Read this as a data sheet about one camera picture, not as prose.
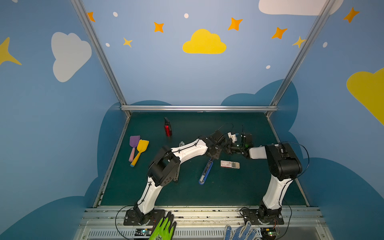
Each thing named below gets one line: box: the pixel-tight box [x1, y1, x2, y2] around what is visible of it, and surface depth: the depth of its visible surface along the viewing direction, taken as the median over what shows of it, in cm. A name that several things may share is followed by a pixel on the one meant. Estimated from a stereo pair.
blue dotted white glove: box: [223, 221, 261, 240], surface depth 71 cm
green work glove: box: [149, 211, 177, 240], surface depth 71 cm
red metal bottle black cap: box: [164, 117, 173, 137], surface depth 103 cm
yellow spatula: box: [130, 139, 150, 167], surface depth 103 cm
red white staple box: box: [220, 160, 240, 169], surface depth 95 cm
